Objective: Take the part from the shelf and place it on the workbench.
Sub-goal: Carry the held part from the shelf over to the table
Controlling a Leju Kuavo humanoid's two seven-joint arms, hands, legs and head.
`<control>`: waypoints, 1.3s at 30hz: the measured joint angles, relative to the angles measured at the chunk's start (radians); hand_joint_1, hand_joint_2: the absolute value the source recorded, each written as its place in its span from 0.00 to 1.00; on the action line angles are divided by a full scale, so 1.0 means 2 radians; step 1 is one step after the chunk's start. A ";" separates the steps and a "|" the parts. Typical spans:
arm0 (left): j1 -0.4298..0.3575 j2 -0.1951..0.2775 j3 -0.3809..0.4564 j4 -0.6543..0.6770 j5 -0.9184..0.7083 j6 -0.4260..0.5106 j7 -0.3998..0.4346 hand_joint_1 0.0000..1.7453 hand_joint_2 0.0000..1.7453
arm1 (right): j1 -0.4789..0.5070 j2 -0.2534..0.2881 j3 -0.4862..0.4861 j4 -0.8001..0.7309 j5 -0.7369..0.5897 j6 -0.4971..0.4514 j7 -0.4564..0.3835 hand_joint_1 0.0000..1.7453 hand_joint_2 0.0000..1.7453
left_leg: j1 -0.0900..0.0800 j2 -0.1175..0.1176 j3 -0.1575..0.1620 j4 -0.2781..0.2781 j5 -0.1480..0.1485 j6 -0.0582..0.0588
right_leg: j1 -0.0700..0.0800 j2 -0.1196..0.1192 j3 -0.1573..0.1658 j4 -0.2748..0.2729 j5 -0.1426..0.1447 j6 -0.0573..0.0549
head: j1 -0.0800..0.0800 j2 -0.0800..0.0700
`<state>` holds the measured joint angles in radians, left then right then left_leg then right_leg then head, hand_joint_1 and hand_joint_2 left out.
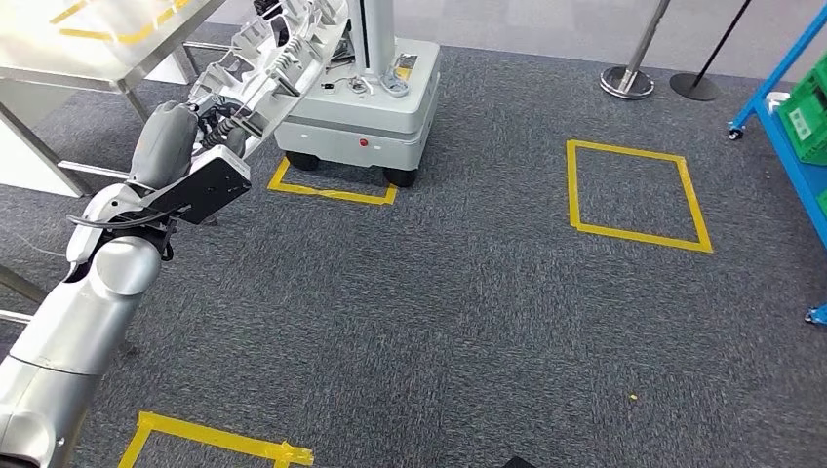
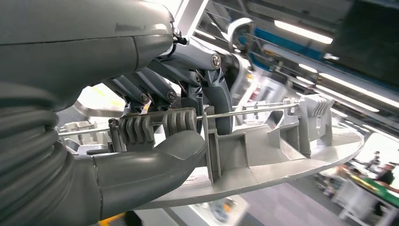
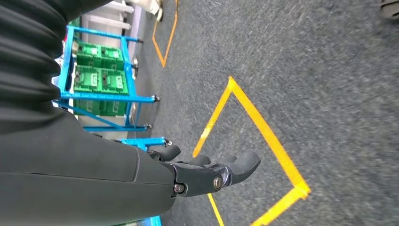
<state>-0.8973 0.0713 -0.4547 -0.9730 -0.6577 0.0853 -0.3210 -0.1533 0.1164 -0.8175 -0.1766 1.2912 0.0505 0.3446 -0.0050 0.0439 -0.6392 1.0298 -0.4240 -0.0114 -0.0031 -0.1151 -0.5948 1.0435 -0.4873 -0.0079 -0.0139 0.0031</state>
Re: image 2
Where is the ceiling light strip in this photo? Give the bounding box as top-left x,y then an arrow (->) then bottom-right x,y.
274,20 -> 334,44
318,72 -> 399,108

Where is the person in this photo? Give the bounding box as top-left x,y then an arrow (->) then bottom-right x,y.
366,151 -> 382,170
372,162 -> 399,188

